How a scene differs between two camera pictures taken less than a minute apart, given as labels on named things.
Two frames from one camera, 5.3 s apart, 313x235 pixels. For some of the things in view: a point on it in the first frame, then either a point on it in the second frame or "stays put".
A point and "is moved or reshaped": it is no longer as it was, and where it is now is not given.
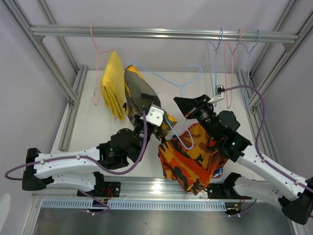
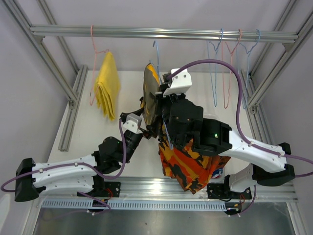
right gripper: [190, 108] → [161, 100]
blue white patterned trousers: [217, 172] stays put
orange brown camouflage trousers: [190, 158] stays put
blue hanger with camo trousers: [181, 86] → [167, 132]
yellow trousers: [112, 85] is moved or reshaped
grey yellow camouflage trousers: [142, 98] is moved or reshaped
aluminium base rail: [151, 189] stays put
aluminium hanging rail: [209, 34] stays put
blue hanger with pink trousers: [244, 62] stays put
